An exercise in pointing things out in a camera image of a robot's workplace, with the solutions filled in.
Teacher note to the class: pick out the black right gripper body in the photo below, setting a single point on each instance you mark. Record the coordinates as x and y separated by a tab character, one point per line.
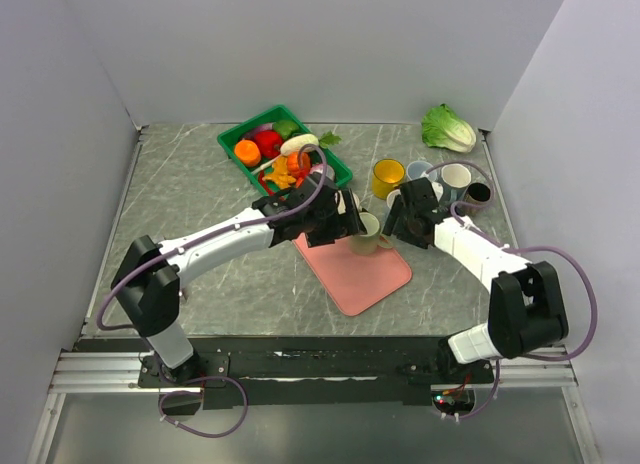
403	229

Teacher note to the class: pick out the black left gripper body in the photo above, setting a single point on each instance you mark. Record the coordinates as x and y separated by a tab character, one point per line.
328	225

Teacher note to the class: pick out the beige pink mug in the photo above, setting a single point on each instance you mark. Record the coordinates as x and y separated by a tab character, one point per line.
350	204

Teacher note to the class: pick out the light green mug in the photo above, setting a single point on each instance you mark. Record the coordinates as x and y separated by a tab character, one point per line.
368	241

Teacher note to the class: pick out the pale blue grey mug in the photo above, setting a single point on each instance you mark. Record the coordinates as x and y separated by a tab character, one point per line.
420	168

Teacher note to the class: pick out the yellow mug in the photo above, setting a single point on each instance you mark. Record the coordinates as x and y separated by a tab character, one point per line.
387	174

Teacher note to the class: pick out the dark grey mug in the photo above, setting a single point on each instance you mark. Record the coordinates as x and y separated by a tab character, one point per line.
455	179

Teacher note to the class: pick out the brown striped mug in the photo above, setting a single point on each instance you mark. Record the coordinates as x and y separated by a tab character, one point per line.
476	198

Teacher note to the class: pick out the light blue faceted mug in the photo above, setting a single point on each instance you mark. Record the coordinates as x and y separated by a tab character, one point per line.
390	199

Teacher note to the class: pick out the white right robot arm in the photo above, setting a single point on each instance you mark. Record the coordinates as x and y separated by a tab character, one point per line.
526	306

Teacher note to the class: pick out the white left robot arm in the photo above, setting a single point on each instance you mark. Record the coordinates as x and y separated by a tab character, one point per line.
152	275

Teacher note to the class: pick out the purple toy onion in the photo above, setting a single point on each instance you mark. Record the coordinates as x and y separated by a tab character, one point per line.
327	171

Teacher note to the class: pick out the small orange toy pumpkin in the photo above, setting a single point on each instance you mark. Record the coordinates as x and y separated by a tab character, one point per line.
298	164

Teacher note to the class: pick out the yellow toy ginger root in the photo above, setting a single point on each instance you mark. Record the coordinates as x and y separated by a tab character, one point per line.
280	175

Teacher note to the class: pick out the pink plastic tray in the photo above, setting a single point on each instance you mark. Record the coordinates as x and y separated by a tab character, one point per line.
355	282

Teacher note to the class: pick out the white toy radish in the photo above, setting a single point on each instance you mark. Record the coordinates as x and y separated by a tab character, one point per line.
296	143

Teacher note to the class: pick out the red toy chili pepper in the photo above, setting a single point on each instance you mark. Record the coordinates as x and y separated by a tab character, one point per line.
265	185

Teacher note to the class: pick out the green toy cabbage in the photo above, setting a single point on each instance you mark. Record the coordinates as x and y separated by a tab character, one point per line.
443	128

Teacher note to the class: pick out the red toy bell pepper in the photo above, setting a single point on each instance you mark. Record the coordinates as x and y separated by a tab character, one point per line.
269	143

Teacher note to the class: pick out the green toy bell pepper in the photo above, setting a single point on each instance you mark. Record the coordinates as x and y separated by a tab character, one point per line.
285	128

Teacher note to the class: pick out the orange toy persimmon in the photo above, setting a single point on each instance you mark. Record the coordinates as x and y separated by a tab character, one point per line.
248	153

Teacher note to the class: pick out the purple toy eggplant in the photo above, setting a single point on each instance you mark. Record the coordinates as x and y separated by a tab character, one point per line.
251	133

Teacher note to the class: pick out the green plastic bin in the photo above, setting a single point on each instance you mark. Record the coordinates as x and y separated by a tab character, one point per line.
228	139

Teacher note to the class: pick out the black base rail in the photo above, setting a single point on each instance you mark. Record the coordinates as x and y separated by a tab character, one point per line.
293	370

